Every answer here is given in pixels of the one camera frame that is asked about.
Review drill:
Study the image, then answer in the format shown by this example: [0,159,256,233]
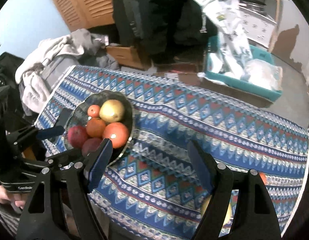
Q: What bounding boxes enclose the dark red apple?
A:
[81,137,104,157]

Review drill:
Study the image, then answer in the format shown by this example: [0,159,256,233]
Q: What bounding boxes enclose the open brown cardboard box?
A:
[106,44,151,71]

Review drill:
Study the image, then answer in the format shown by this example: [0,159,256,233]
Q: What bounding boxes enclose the white towel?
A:
[15,35,85,116]

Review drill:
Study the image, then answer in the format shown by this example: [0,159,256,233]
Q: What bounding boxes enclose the black bag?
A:
[0,52,25,93]

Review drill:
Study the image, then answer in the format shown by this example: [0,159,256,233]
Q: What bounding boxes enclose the wooden shelf rack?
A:
[223,0,281,53]

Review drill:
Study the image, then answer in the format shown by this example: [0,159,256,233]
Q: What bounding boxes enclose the louvered wooden door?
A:
[43,0,115,32]

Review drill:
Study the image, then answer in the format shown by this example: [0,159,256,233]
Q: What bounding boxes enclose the large orange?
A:
[102,122,130,149]

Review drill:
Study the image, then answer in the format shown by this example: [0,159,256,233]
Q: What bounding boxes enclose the grey hoodie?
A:
[51,29,120,73]

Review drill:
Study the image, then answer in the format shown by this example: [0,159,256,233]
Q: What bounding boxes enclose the cardboard sheet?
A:
[202,76,275,108]

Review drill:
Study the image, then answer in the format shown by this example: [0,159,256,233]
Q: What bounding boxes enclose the person's left hand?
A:
[0,189,26,215]

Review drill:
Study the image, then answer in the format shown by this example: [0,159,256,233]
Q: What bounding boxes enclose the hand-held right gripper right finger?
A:
[187,140,281,240]

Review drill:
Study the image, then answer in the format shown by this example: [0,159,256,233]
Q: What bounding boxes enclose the yellow apple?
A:
[99,99,125,123]
[201,195,232,227]

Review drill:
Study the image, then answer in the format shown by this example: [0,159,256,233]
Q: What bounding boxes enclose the white printed plastic bag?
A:
[193,0,253,78]

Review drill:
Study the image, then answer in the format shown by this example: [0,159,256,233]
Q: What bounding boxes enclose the dark glass bowl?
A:
[66,90,135,167]

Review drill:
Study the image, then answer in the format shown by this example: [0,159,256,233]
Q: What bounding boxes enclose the black hanging clothes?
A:
[111,0,218,66]

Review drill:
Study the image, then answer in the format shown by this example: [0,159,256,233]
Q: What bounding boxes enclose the teal plastic bin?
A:
[203,36,283,103]

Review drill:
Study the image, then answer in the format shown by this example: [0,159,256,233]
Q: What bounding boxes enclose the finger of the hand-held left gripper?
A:
[21,148,84,168]
[6,109,71,145]

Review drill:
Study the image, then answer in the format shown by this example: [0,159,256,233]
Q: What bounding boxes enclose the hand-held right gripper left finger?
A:
[16,137,114,240]

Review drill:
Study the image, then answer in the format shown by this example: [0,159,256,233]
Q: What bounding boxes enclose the person's left forearm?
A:
[0,204,18,237]

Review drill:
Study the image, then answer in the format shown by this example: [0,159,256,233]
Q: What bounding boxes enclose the white patterned box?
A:
[241,6,278,48]

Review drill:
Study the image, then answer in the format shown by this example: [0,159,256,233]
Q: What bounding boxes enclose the clear plastic bag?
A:
[242,59,284,91]

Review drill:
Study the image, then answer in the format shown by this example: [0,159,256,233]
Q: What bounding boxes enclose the blue patterned tablecloth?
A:
[34,65,309,240]

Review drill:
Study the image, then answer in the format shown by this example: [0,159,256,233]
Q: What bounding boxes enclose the medium orange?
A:
[86,117,106,138]

